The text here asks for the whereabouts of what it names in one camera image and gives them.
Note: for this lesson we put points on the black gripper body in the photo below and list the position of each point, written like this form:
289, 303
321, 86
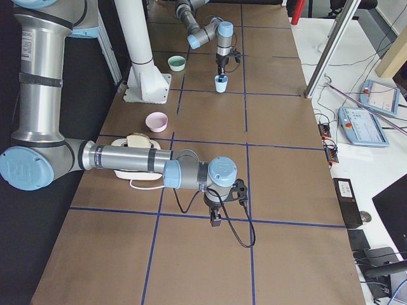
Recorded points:
221, 60
212, 203

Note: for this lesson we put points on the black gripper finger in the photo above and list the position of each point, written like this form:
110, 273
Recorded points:
221, 72
215, 218

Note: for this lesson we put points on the light blue cup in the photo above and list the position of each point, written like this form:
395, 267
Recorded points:
221, 85

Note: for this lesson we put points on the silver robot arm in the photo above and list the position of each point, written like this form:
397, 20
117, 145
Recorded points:
41, 154
199, 35

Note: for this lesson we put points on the mint green bowl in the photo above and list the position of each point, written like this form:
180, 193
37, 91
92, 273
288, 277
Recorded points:
176, 63

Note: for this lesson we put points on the pink bowl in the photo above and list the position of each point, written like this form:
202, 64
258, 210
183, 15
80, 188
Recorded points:
157, 121

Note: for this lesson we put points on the cream white toaster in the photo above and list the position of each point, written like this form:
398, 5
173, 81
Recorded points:
132, 174

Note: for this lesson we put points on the red cylinder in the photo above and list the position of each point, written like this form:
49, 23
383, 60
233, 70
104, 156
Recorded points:
297, 12

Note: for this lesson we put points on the bread slice in toaster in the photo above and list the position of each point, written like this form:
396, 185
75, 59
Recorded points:
138, 140

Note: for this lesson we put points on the black orange connector strip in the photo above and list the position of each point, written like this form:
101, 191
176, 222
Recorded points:
329, 145

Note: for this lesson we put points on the black box with label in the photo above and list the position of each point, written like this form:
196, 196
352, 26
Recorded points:
347, 202

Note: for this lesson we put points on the near teach pendant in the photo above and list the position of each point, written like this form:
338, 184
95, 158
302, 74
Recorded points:
361, 128

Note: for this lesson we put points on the teach pendant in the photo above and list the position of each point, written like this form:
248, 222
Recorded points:
380, 97
361, 128

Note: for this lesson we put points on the far teach pendant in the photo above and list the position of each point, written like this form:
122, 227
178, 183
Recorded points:
380, 97

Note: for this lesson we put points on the black desk stand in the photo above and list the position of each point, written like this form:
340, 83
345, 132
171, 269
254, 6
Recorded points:
379, 265

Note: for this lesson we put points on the wooden beam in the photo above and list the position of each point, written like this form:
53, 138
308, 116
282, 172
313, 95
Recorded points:
395, 57

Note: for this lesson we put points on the black monitor corner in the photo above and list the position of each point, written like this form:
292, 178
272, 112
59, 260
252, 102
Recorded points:
391, 207

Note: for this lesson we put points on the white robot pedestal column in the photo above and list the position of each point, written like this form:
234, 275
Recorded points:
145, 84

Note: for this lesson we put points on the aluminium frame post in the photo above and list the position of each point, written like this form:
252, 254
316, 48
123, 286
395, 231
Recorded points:
338, 30

